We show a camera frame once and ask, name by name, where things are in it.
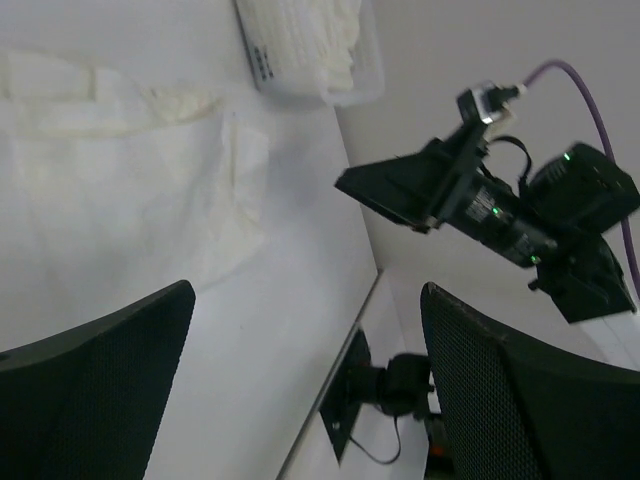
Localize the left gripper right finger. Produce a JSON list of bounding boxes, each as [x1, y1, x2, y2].
[[420, 282, 639, 479]]

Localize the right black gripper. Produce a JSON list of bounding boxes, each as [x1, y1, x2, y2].
[[335, 122, 639, 269]]

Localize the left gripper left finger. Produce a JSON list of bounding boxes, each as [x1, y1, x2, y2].
[[1, 280, 195, 479]]

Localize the white pleated skirt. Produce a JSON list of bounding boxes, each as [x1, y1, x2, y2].
[[1, 48, 269, 306]]

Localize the white skirts in basket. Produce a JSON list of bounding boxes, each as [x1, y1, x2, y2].
[[236, 0, 362, 97]]

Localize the white perforated plastic basket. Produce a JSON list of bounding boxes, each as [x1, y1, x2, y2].
[[258, 1, 385, 107]]

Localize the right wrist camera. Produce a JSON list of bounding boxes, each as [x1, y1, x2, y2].
[[456, 82, 521, 142]]

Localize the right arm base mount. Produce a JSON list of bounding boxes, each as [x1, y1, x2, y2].
[[320, 329, 450, 461]]

